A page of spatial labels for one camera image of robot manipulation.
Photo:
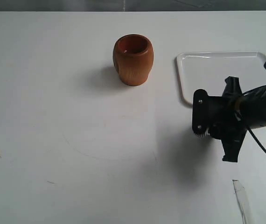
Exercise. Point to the brown wooden mortar cup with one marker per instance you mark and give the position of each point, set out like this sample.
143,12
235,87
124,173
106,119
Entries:
133,58

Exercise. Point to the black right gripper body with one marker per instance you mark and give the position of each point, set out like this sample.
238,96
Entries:
215,115

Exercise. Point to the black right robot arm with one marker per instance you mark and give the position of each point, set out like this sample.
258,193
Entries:
250,109

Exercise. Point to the white rectangular plastic tray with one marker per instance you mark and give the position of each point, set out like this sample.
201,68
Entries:
208,70

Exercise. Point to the clear tape strip right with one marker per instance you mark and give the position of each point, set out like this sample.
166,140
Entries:
243,202

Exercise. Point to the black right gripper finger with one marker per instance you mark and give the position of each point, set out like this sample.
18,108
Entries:
232,87
232,144

